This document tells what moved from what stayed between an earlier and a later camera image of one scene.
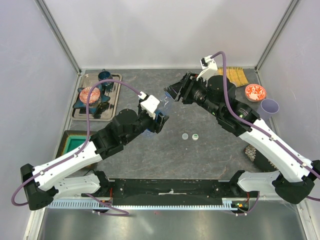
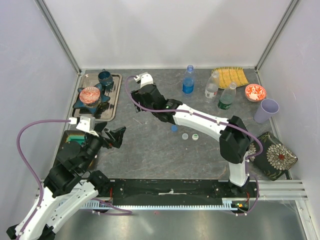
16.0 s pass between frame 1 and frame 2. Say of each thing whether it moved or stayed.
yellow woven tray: stayed
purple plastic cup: stayed
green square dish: stayed
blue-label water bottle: moved
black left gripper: moved
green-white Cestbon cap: stayed
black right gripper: moved
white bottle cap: stayed
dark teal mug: stayed
